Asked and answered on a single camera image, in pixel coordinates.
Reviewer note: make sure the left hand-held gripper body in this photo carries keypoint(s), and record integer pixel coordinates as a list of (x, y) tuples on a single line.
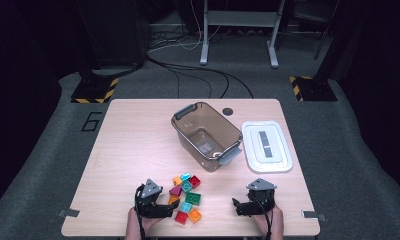
[(148, 203)]

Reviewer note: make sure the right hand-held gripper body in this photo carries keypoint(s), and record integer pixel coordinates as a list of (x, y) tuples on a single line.
[(261, 200)]

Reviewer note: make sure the magenta toy brick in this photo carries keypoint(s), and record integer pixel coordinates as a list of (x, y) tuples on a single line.
[(175, 190)]

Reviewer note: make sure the pile of colourful toy bricks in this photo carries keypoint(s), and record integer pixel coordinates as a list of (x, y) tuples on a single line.
[(192, 198)]

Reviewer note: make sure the cyan toy brick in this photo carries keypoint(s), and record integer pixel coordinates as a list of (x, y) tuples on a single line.
[(185, 176)]

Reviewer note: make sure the red toy brick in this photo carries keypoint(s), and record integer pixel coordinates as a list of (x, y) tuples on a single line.
[(194, 181)]

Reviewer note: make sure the white storage box lid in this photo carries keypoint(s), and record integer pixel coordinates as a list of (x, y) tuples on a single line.
[(278, 156)]

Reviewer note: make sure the brown transparent storage box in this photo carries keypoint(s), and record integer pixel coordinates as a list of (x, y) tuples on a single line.
[(204, 140)]

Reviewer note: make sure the person's left hand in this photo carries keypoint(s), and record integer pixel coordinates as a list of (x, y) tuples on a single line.
[(134, 226)]

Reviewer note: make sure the person's right hand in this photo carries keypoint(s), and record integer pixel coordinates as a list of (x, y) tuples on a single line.
[(277, 221)]

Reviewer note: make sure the grey tape strip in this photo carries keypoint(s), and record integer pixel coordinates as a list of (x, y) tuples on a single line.
[(309, 214), (69, 212)]

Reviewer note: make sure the dark round table grommet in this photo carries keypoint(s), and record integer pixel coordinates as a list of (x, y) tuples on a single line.
[(227, 111)]

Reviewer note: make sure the black yellow striped stand base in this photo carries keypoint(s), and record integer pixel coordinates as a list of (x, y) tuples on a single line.
[(91, 90), (316, 89)]

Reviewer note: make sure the dark curtain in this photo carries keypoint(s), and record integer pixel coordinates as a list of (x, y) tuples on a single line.
[(378, 83), (18, 83)]

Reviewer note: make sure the large black cabinet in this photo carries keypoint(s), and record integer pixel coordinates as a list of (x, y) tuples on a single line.
[(114, 33)]

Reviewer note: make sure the black stand leg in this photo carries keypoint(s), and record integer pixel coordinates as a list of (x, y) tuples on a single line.
[(324, 36)]

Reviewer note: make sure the white metal stand frame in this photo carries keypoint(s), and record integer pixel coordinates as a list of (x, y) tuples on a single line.
[(241, 18)]

